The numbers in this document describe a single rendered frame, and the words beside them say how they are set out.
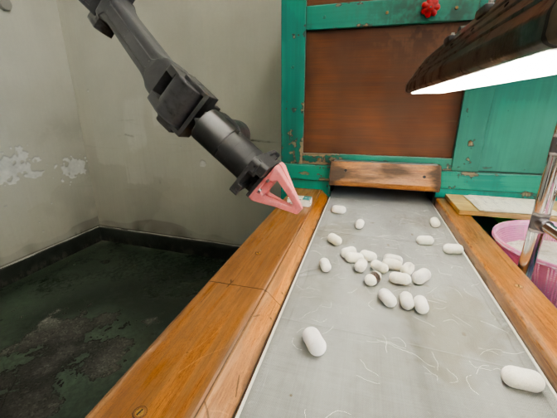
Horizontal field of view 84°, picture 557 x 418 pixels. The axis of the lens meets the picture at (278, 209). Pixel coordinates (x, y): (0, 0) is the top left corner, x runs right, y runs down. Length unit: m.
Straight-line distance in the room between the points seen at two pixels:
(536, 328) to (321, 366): 0.26
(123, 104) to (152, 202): 0.67
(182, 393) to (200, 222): 1.91
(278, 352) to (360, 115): 0.73
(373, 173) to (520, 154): 0.38
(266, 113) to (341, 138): 0.93
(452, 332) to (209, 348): 0.30
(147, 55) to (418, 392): 0.60
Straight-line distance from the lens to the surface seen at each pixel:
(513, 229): 0.87
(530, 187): 1.07
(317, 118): 0.98
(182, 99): 0.51
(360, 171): 0.93
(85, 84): 2.60
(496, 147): 1.03
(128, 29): 0.69
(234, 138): 0.48
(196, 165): 2.10
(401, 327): 0.46
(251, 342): 0.40
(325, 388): 0.37
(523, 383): 0.43
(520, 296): 0.56
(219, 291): 0.46
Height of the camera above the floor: 1.01
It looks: 18 degrees down
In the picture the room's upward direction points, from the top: straight up
